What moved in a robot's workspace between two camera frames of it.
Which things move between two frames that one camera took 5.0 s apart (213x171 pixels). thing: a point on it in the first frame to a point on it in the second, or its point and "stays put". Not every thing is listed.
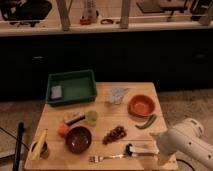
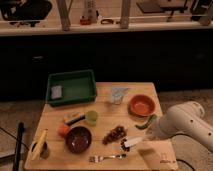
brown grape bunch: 116,133 stays put
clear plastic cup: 118,93 stays put
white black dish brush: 134,150 to 126,143
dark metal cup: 44,150 stays put
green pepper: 153,117 stays put
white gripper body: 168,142 to 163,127
